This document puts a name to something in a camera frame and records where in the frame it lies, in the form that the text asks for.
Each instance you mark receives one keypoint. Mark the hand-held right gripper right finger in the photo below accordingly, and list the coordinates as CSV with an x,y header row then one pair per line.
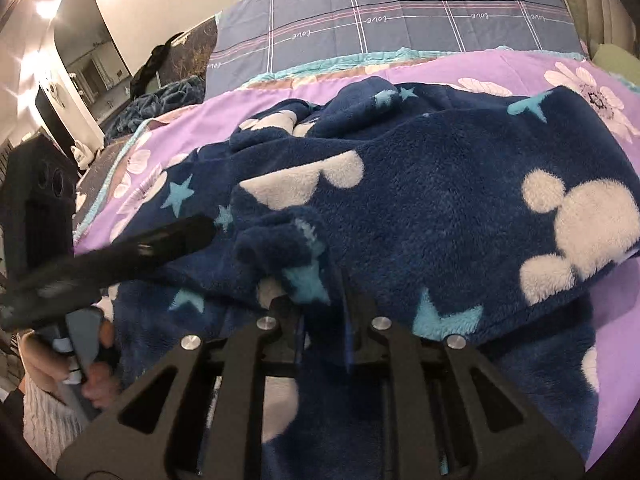
x,y
350,332

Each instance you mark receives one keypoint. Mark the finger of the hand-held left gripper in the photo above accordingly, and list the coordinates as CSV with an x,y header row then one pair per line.
x,y
150,245

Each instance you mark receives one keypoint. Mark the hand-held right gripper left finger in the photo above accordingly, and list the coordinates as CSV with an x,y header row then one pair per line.
x,y
299,340

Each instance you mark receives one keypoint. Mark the navy fleece pajama garment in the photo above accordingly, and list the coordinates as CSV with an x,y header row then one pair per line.
x,y
425,200

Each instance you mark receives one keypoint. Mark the person's left forearm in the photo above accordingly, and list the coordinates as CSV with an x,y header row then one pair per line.
x,y
47,425

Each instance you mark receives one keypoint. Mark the person's left hand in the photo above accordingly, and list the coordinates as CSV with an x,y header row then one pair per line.
x,y
105,385

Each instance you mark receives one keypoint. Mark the small white appliance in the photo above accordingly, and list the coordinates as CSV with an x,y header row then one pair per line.
x,y
81,156

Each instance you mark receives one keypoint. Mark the black box with round holes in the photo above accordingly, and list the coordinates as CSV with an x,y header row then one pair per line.
x,y
40,210

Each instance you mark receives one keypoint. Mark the dark blue knitted blanket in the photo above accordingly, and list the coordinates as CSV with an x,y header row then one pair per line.
x,y
155,102

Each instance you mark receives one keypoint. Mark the dark patterned cloth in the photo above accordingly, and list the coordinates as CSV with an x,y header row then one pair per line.
x,y
195,55

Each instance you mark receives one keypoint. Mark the purple floral bed sheet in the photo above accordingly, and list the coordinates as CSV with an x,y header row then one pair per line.
x,y
619,335

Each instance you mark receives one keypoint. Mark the blue plaid quilt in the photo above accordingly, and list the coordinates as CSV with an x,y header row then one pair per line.
x,y
400,10

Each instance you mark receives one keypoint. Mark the green pillow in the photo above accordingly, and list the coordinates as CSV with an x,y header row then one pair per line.
x,y
620,60

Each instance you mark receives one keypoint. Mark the beige curtain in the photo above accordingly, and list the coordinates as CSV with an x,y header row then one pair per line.
x,y
600,5

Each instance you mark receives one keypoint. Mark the arched wall mirror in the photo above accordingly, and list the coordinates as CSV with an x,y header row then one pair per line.
x,y
85,45

